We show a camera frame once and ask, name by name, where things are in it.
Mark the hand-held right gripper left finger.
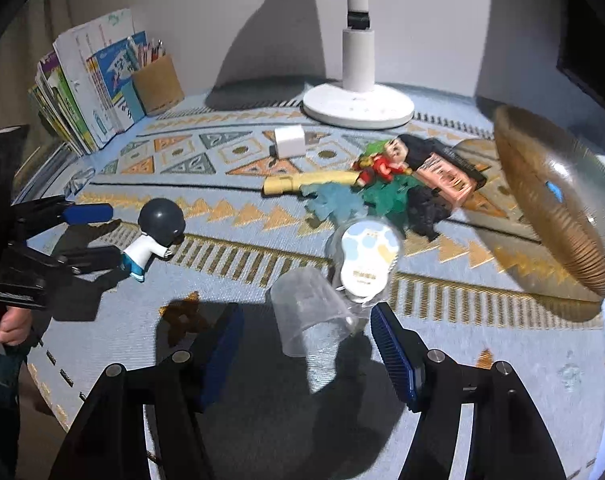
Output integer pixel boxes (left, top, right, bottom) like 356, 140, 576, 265
47, 304, 246, 480

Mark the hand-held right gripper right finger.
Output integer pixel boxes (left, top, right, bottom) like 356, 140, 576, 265
369, 302, 568, 480

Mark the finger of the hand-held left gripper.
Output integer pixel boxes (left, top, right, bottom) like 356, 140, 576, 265
12, 242, 123, 286
15, 195, 114, 241

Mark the grey helmet toy figure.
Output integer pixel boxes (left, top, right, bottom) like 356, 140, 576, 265
121, 198, 186, 281

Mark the clear plastic cup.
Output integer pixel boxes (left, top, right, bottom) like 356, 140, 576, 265
270, 267, 360, 358

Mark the red green-haired toy figure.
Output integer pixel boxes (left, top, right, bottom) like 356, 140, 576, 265
352, 140, 413, 186

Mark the golden metal bowl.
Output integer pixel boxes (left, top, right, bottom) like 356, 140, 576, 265
492, 105, 605, 301

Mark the person's left hand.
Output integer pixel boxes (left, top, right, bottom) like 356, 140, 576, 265
0, 300, 36, 348

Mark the clear plastic bag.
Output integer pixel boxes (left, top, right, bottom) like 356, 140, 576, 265
62, 165, 97, 198

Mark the round dotted white packet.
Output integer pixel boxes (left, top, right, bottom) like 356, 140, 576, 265
329, 219, 402, 306

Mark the patterned blue table mat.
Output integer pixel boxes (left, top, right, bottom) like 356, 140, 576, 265
27, 82, 605, 480

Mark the row of books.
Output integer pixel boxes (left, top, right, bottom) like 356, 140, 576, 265
30, 8, 148, 156

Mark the brown cardboard pen holder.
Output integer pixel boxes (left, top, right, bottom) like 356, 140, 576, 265
131, 54, 186, 117

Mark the black toy figure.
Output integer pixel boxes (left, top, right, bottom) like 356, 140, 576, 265
405, 187, 453, 241

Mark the green toy figure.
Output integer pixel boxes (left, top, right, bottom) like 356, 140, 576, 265
359, 175, 415, 226

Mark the teal toy figure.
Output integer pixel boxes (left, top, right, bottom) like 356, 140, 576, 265
300, 182, 368, 226

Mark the bundle of pens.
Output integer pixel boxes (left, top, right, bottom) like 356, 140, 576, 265
127, 35, 167, 68

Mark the yellow toy tube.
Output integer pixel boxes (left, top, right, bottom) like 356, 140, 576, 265
262, 169, 363, 197

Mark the long black box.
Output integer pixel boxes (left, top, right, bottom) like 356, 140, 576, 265
397, 134, 485, 186

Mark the white cube charger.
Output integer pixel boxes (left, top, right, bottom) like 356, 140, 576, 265
275, 126, 305, 159

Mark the white desk lamp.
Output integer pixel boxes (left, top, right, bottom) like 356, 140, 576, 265
302, 0, 415, 130

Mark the dark monitor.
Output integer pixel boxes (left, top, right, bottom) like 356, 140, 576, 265
556, 0, 605, 126

